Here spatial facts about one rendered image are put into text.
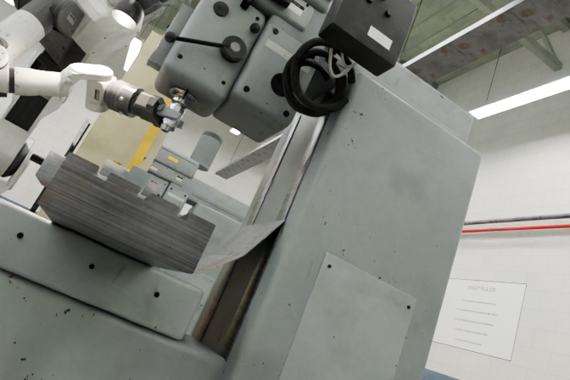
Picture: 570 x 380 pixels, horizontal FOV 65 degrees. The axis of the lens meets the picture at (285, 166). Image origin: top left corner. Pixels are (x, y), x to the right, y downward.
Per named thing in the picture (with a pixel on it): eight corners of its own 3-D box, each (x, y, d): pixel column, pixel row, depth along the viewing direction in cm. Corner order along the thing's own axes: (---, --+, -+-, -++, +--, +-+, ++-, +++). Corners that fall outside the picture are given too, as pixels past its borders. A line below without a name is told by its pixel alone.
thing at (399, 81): (263, 30, 129) (289, -20, 135) (237, 60, 149) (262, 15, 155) (463, 164, 152) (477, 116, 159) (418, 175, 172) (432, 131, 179)
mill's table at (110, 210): (35, 202, 59) (68, 150, 62) (62, 234, 170) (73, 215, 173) (192, 274, 66) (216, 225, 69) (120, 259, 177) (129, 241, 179)
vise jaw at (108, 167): (98, 173, 110) (107, 159, 111) (97, 181, 123) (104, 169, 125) (121, 184, 111) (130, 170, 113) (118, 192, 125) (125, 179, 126)
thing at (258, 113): (232, 92, 120) (271, 18, 129) (208, 116, 142) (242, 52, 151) (291, 127, 126) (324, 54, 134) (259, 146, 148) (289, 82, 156)
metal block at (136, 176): (121, 184, 116) (133, 164, 118) (120, 187, 121) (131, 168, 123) (140, 193, 117) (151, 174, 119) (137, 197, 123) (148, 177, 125)
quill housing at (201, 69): (160, 64, 115) (215, -26, 126) (148, 90, 134) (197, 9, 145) (226, 103, 121) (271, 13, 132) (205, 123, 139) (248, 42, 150)
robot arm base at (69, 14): (5, 13, 129) (18, -25, 127) (34, 20, 142) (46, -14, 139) (53, 36, 129) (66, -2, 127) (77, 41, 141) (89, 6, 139)
